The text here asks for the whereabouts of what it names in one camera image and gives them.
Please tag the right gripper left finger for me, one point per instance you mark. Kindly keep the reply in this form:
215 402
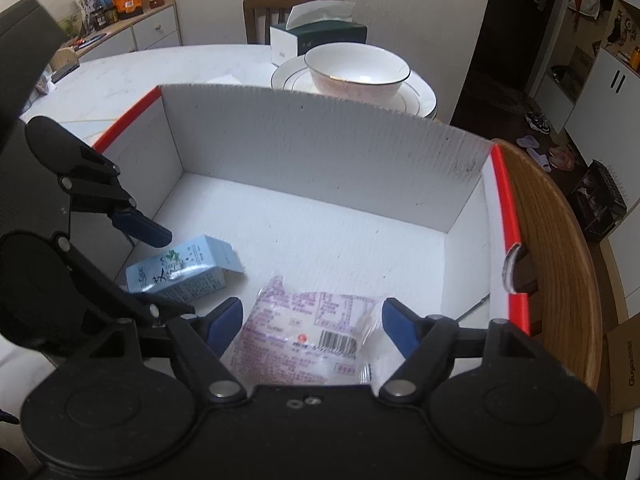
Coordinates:
199 345

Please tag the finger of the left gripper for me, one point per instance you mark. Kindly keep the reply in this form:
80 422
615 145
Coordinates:
134 224

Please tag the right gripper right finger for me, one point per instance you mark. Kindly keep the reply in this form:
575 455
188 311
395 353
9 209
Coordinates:
425 343

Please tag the light blue small carton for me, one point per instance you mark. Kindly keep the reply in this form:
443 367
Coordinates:
188 271

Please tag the red white cardboard box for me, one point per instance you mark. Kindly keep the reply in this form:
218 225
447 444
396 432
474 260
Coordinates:
332 195

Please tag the brown cardboard carton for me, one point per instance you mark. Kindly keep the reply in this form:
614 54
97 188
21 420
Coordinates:
623 359

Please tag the white side cabinet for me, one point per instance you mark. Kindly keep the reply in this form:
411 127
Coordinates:
155 28

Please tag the black shoe rack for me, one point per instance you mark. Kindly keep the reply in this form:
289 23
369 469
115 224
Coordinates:
597 203

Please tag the stack of white plates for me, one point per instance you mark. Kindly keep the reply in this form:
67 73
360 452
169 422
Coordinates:
415 96

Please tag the white green tissue box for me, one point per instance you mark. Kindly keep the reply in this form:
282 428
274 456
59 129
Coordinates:
312 24

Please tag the wooden chair far side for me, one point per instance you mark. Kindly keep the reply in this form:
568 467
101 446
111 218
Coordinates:
259 15

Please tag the white bowl gold rim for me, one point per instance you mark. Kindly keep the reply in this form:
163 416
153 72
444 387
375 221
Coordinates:
357 72

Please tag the white storage cabinets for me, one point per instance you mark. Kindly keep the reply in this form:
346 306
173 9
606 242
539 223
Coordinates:
604 120

